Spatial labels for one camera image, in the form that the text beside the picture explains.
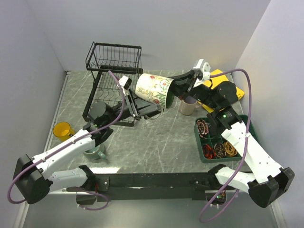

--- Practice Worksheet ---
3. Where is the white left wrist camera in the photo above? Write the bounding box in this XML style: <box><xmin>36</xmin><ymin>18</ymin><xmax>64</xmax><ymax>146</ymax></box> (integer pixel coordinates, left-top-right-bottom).
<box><xmin>119</xmin><ymin>75</ymin><xmax>132</xmax><ymax>90</ymax></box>

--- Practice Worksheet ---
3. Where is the white floral mug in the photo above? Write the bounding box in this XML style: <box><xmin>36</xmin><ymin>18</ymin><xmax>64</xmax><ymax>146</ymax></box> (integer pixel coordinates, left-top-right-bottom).
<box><xmin>135</xmin><ymin>73</ymin><xmax>175</xmax><ymax>120</ymax></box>

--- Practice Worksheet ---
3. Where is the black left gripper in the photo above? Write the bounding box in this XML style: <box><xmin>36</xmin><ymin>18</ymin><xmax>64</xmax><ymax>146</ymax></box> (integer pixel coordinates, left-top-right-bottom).
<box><xmin>104</xmin><ymin>88</ymin><xmax>164</xmax><ymax>126</ymax></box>

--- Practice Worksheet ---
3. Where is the dark green ceramic mug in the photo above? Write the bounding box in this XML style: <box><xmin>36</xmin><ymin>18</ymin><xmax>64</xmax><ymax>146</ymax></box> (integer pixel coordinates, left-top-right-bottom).
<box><xmin>83</xmin><ymin>143</ymin><xmax>106</xmax><ymax>160</ymax></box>

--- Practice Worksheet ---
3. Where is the yellow plastic cup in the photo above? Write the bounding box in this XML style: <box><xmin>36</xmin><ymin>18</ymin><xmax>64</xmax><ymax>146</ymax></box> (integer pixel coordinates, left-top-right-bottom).
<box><xmin>53</xmin><ymin>122</ymin><xmax>75</xmax><ymax>142</ymax></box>

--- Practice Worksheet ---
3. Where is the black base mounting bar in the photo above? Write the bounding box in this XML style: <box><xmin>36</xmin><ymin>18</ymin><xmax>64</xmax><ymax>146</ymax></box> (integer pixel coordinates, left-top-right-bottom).
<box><xmin>80</xmin><ymin>172</ymin><xmax>222</xmax><ymax>200</ymax></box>

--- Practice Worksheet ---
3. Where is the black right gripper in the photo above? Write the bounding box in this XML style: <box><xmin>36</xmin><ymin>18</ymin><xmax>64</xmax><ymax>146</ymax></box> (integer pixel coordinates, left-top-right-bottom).
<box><xmin>161</xmin><ymin>70</ymin><xmax>219</xmax><ymax>110</ymax></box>

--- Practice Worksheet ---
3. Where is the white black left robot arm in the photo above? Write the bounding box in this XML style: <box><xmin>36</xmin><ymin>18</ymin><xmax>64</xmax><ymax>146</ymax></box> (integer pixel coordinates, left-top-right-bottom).
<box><xmin>13</xmin><ymin>90</ymin><xmax>162</xmax><ymax>204</ymax></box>

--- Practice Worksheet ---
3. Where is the green divided organizer tray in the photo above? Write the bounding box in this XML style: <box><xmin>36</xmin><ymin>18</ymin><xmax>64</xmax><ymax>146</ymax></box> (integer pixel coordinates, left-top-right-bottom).
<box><xmin>193</xmin><ymin>114</ymin><xmax>263</xmax><ymax>163</ymax></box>

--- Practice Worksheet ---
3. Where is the brown black rolled tie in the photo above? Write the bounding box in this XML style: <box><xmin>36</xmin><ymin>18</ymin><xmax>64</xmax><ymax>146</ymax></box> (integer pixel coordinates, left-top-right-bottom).
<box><xmin>213</xmin><ymin>142</ymin><xmax>226</xmax><ymax>158</ymax></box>

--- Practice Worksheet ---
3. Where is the folded yellow cloth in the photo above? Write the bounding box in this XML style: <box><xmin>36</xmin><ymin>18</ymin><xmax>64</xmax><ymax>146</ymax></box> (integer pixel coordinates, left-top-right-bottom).
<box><xmin>199</xmin><ymin>74</ymin><xmax>245</xmax><ymax>113</ymax></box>

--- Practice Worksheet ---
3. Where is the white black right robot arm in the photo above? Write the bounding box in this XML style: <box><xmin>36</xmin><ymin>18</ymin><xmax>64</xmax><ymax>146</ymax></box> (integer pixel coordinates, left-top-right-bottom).
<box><xmin>170</xmin><ymin>70</ymin><xmax>295</xmax><ymax>208</ymax></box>

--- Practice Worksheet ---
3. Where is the red black rolled tie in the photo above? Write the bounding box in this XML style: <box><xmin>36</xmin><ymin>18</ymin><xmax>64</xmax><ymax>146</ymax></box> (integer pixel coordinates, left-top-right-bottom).
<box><xmin>202</xmin><ymin>144</ymin><xmax>215</xmax><ymax>160</ymax></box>

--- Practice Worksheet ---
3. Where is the pink black rolled tie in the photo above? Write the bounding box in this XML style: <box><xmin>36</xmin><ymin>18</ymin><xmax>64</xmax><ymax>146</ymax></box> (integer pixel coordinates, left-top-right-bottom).
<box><xmin>196</xmin><ymin>119</ymin><xmax>209</xmax><ymax>138</ymax></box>

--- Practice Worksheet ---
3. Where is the black wire dish rack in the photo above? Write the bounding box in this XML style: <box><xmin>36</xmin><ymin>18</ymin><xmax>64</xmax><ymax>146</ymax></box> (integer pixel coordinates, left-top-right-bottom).
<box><xmin>82</xmin><ymin>42</ymin><xmax>143</xmax><ymax>121</ymax></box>

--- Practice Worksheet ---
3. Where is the yellow black rolled tie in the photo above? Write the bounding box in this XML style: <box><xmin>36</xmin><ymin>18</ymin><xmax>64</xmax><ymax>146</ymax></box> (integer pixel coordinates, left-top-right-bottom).
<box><xmin>224</xmin><ymin>142</ymin><xmax>238</xmax><ymax>157</ymax></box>

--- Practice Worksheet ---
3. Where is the pink mug lilac inside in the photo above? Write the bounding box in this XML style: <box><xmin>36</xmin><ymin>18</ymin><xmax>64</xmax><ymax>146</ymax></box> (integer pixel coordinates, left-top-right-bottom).
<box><xmin>179</xmin><ymin>96</ymin><xmax>201</xmax><ymax>115</ymax></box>

